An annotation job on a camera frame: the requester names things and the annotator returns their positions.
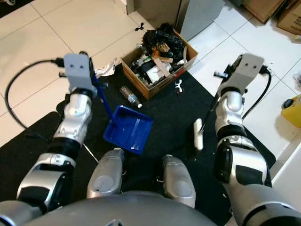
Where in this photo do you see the silver right robot leg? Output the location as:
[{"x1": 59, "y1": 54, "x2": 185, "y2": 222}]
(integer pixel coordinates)
[{"x1": 162, "y1": 154, "x2": 197, "y2": 208}]

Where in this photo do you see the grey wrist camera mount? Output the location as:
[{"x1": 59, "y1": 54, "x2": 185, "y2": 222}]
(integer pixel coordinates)
[
  {"x1": 219, "y1": 53, "x2": 266, "y2": 93},
  {"x1": 63, "y1": 52, "x2": 93, "y2": 93}
]

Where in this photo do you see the grey metal cabinet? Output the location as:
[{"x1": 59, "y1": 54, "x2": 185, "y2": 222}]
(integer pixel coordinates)
[{"x1": 126, "y1": 0, "x2": 225, "y2": 42}]

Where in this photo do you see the silver robot leg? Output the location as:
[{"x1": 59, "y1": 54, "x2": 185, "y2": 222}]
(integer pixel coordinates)
[
  {"x1": 87, "y1": 148, "x2": 125, "y2": 198},
  {"x1": 162, "y1": 154, "x2": 197, "y2": 208}
]

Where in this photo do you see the clear plastic bag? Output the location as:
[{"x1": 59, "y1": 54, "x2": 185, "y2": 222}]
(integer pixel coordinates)
[{"x1": 292, "y1": 71, "x2": 301, "y2": 91}]

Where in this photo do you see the crumpled white paper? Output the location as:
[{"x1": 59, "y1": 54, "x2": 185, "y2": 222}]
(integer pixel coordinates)
[{"x1": 94, "y1": 59, "x2": 118, "y2": 79}]

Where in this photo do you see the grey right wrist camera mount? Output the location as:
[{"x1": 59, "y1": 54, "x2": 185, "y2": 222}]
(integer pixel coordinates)
[{"x1": 219, "y1": 53, "x2": 266, "y2": 93}]

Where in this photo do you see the small black floor mat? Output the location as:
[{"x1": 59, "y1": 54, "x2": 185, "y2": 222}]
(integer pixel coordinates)
[{"x1": 0, "y1": 112, "x2": 90, "y2": 189}]

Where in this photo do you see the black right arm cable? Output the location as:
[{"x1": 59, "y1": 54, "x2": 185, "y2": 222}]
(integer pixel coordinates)
[{"x1": 241, "y1": 66, "x2": 273, "y2": 121}]

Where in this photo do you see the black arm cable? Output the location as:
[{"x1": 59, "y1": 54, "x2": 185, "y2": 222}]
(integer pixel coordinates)
[
  {"x1": 4, "y1": 58, "x2": 65, "y2": 142},
  {"x1": 241, "y1": 66, "x2": 273, "y2": 121}
]

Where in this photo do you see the yellow pedal bin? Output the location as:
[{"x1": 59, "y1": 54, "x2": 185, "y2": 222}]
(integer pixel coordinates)
[{"x1": 281, "y1": 94, "x2": 301, "y2": 129}]

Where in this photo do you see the clear plastic bottle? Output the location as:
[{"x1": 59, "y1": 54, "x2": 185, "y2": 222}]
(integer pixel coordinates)
[{"x1": 119, "y1": 86, "x2": 143, "y2": 108}]

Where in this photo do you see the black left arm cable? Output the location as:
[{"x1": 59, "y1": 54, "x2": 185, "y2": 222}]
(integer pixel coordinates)
[{"x1": 4, "y1": 58, "x2": 65, "y2": 142}]

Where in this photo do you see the printed brown cardboard box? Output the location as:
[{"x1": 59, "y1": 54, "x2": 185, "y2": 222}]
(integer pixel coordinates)
[{"x1": 277, "y1": 0, "x2": 301, "y2": 35}]

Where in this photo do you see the small white plastic clip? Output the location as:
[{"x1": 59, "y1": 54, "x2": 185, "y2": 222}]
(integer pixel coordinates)
[{"x1": 174, "y1": 79, "x2": 184, "y2": 97}]

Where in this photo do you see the black plastic rubbish bag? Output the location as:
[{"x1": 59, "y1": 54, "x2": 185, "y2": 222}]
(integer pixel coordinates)
[{"x1": 141, "y1": 23, "x2": 186, "y2": 55}]

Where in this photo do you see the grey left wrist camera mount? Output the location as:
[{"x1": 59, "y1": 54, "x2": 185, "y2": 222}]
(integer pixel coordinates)
[{"x1": 63, "y1": 52, "x2": 93, "y2": 93}]

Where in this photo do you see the grey robot torso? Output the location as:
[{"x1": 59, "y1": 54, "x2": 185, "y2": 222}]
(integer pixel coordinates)
[{"x1": 24, "y1": 191, "x2": 240, "y2": 226}]

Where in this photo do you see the blue plastic dustpan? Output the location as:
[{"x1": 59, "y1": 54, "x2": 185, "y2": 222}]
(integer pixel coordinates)
[{"x1": 94, "y1": 78, "x2": 154, "y2": 155}]

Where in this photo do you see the cardboard box full of rubbish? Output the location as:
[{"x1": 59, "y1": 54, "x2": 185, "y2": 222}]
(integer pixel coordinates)
[{"x1": 121, "y1": 31, "x2": 199, "y2": 100}]

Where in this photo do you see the large black floor mat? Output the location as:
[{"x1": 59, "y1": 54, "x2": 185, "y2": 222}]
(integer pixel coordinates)
[{"x1": 56, "y1": 66, "x2": 277, "y2": 226}]

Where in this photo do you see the silver left robot leg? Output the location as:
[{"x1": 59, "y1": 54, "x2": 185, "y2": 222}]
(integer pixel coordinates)
[{"x1": 87, "y1": 148, "x2": 125, "y2": 198}]

